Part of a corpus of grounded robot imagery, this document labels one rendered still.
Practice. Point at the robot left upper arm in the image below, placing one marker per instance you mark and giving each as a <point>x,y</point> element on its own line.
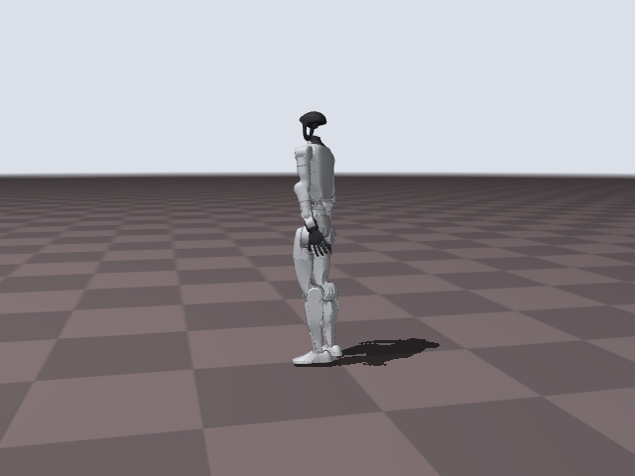
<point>303,156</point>

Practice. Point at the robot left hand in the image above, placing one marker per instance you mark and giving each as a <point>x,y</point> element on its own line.
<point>316,237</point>

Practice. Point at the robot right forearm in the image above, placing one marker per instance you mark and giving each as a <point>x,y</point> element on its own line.
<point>328,204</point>

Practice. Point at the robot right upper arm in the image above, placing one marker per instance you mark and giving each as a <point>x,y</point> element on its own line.
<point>333,189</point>

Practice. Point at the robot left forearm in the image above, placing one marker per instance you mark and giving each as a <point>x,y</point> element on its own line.
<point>305,204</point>

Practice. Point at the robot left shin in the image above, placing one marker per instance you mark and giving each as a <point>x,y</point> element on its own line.
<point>314,316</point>

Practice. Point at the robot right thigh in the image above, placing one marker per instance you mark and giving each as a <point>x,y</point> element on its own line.
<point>321,268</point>

